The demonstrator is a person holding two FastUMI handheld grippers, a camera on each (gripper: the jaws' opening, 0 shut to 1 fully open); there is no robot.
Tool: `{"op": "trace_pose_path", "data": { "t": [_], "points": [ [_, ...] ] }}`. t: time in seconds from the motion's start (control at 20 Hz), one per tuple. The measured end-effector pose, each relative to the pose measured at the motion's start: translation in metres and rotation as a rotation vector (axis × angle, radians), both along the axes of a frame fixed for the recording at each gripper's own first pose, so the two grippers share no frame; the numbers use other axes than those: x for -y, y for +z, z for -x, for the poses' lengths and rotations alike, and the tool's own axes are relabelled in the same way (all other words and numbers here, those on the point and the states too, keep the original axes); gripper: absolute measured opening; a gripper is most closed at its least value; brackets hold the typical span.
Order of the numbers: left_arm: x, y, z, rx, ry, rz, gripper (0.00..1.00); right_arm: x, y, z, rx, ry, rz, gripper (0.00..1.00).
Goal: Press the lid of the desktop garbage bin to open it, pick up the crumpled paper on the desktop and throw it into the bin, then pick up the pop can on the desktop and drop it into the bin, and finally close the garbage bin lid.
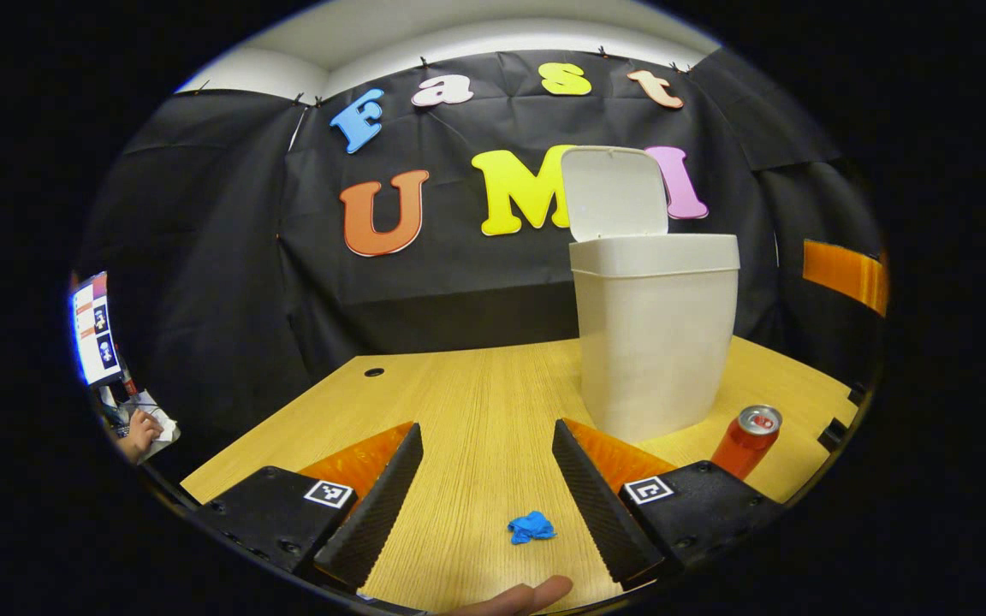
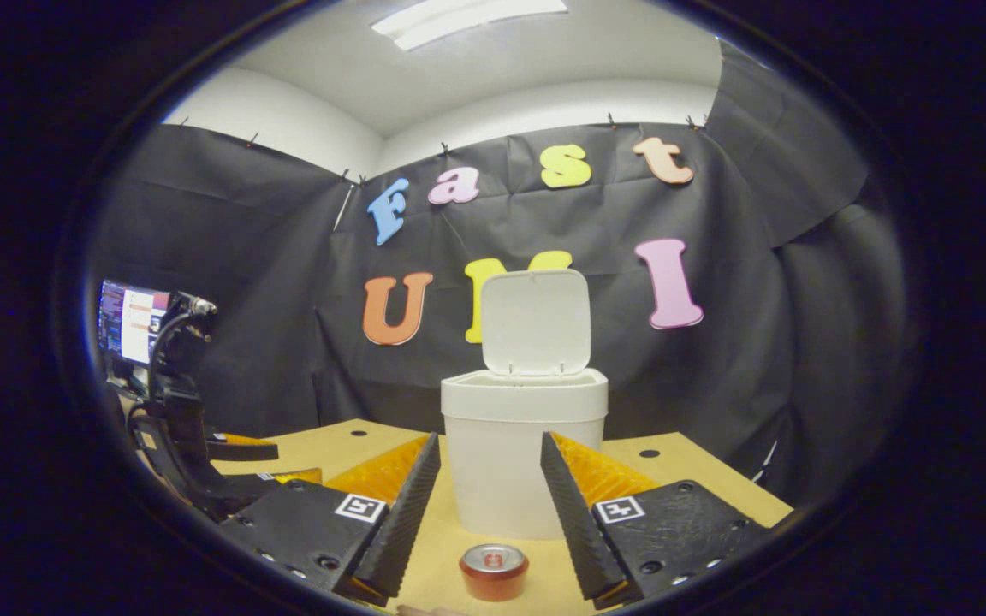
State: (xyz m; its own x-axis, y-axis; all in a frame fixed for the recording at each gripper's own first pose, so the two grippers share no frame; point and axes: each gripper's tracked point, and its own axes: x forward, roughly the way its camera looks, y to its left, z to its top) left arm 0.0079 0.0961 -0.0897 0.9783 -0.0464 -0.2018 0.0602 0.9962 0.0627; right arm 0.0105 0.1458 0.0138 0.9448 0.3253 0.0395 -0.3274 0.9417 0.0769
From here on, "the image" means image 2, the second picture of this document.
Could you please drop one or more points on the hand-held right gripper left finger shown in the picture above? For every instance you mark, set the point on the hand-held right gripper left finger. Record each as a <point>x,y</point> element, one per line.
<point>403,530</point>

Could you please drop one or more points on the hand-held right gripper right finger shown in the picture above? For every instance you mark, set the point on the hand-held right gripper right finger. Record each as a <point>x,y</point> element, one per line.
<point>574,522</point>

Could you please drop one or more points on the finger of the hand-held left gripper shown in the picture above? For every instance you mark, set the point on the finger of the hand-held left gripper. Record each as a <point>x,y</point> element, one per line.
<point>240,449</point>
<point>288,481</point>

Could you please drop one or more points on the red pop can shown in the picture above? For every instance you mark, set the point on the red pop can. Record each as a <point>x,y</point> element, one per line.
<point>493,577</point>

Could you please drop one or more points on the white desktop garbage bin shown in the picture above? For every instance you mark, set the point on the white desktop garbage bin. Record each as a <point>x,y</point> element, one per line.
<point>501,445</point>

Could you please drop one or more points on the wooden desktop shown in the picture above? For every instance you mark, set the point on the wooden desktop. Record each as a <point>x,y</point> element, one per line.
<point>339,445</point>

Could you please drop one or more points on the computer monitor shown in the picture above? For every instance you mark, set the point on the computer monitor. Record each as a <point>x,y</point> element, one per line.
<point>138,321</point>

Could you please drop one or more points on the black backdrop cloth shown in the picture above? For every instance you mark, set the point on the black backdrop cloth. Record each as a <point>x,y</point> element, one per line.
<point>758,385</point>

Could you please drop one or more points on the ceiling light panel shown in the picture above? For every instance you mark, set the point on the ceiling light panel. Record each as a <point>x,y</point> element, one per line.
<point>459,21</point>

